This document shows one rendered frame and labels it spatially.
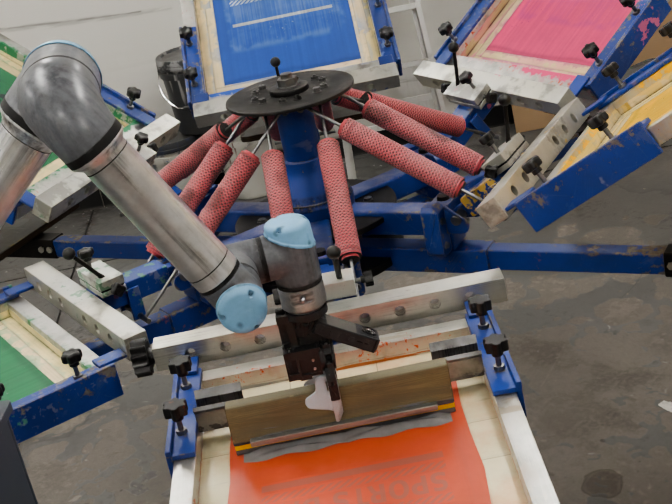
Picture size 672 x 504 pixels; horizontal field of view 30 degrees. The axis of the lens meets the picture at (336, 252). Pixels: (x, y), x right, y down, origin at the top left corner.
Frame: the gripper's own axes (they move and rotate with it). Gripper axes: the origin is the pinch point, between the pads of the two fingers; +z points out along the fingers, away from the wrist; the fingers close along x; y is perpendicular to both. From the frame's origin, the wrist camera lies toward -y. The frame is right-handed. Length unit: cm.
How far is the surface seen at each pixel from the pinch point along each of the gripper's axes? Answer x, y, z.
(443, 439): 8.2, -15.9, 4.9
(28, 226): -140, 79, 6
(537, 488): 31.9, -27.0, 1.3
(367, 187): -98, -14, -1
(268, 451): 1.7, 13.5, 4.7
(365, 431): 1.5, -3.4, 4.6
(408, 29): -420, -55, 43
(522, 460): 24.1, -26.4, 1.3
